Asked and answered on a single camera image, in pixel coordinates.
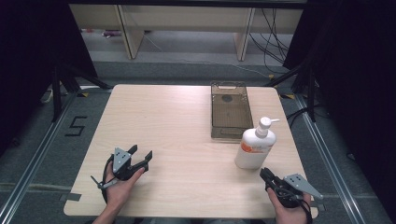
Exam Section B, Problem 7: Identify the metal floor rail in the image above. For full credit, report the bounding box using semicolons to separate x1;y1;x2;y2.
293;92;367;224
0;91;79;224

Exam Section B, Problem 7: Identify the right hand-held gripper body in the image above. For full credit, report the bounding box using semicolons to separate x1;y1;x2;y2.
264;173;325;209

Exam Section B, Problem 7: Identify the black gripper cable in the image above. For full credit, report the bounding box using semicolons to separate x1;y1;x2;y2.
100;154;116;203
279;186;314;224

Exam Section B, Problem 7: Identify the grey tape strip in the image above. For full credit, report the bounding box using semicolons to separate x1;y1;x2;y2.
58;192;83;203

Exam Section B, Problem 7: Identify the thin white floor cable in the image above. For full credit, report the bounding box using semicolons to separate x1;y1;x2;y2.
146;34;273;79

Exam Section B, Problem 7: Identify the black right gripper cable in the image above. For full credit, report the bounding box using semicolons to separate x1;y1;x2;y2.
279;186;314;224

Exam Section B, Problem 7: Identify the black curtain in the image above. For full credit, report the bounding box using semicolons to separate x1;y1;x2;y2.
282;0;396;217
0;0;98;158

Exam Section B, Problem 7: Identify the black metal stand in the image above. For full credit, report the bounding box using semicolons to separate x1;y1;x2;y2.
263;61;319;123
50;61;114;123

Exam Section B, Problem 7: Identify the person's right hand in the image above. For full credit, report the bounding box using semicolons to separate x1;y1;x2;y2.
266;187;312;224

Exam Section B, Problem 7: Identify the person's left hand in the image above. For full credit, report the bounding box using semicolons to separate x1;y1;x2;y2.
104;167;146;213

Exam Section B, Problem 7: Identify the transparent brown plastic basket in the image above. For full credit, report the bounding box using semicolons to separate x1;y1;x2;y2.
209;80;255;140

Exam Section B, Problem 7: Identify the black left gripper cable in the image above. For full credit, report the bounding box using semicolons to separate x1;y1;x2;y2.
100;154;116;203

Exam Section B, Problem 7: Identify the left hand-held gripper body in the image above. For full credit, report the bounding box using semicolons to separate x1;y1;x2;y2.
91;147;146;190

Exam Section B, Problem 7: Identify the bundle of black cables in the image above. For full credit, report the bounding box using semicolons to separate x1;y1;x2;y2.
248;7;291;75

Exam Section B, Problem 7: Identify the white pump bottle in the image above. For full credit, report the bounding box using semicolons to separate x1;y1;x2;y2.
233;116;281;171

